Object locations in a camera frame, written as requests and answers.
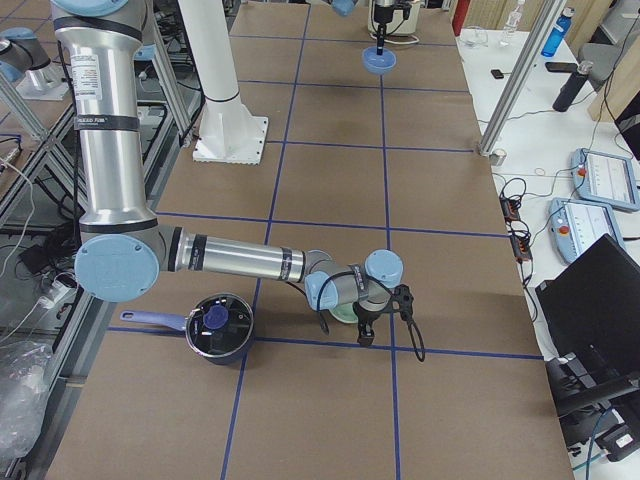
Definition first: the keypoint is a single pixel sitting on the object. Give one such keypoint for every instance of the black smartphone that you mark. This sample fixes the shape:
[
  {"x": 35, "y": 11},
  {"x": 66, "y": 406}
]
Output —
[{"x": 561, "y": 67}]

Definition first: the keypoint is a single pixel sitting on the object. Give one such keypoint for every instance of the aluminium frame post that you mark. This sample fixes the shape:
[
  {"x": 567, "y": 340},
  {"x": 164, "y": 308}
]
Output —
[{"x": 550, "y": 11}]

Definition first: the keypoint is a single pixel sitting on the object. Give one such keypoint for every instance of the near blue teach pendant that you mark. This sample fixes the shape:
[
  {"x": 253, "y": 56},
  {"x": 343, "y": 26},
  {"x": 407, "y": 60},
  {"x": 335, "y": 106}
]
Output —
[{"x": 576, "y": 225}]

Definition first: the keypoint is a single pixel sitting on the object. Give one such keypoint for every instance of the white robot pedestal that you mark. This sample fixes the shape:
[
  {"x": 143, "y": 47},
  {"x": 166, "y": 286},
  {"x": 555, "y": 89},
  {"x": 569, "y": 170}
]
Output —
[{"x": 228, "y": 132}]

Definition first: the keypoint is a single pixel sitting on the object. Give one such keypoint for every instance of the crumpled clear plastic bag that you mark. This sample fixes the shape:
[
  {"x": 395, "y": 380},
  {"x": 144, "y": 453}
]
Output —
[{"x": 24, "y": 396}]

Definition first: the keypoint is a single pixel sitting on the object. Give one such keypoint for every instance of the far blue teach pendant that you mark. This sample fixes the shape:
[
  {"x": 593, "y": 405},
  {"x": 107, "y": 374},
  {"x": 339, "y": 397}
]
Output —
[{"x": 606, "y": 178}]

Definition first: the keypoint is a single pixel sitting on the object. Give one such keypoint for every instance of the black thermos bottle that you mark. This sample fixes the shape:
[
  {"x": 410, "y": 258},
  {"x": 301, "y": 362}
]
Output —
[{"x": 572, "y": 86}]

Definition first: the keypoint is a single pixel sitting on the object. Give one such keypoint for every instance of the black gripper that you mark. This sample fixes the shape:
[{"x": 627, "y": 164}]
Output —
[
  {"x": 366, "y": 318},
  {"x": 382, "y": 14}
]

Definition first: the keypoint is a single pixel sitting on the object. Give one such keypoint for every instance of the green bowl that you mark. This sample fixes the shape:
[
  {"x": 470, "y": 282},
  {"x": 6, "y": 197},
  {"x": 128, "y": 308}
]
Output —
[{"x": 344, "y": 314}]

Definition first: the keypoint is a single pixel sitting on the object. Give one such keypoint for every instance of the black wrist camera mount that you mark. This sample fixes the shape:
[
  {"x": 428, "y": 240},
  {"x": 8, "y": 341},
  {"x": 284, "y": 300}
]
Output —
[{"x": 402, "y": 304}]

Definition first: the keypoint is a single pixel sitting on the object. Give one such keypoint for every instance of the white toaster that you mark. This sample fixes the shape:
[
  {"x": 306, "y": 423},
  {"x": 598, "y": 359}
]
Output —
[{"x": 404, "y": 22}]

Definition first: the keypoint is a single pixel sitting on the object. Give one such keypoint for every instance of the dark blue saucepan with lid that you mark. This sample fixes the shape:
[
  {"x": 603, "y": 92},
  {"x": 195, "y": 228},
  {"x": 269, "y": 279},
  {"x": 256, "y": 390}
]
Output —
[{"x": 220, "y": 328}]

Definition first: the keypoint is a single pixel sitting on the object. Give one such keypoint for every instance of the black laptop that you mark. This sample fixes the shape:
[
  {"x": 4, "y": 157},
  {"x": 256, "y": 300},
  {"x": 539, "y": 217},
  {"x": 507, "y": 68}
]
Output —
[{"x": 592, "y": 308}]

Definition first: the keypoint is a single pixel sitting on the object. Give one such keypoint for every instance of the orange black usb hub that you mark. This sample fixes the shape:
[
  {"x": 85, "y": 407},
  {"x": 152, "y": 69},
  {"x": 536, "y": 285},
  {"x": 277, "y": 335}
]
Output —
[{"x": 518, "y": 231}]

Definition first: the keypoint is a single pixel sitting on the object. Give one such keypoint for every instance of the blue bowl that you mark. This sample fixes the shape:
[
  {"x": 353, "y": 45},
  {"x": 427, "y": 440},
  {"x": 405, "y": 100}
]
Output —
[{"x": 378, "y": 62}]

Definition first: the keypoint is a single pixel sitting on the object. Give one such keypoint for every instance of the clear plastic bottle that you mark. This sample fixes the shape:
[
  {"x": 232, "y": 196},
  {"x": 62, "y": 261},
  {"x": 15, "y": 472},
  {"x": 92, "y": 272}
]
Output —
[{"x": 512, "y": 23}]

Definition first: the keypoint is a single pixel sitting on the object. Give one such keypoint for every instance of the blue water bottle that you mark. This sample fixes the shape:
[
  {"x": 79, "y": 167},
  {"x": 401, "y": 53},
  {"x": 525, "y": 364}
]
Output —
[{"x": 558, "y": 32}]

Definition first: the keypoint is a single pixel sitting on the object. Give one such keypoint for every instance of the blue teach pendant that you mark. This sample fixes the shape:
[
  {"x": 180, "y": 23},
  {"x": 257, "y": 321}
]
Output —
[
  {"x": 606, "y": 178},
  {"x": 576, "y": 225}
]

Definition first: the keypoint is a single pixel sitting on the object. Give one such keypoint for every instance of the red fire extinguisher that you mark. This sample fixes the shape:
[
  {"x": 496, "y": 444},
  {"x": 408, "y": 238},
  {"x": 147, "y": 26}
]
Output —
[{"x": 459, "y": 17}]

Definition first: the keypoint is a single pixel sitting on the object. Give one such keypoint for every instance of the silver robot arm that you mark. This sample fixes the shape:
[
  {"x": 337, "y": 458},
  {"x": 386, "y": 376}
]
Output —
[
  {"x": 124, "y": 248},
  {"x": 345, "y": 7}
]

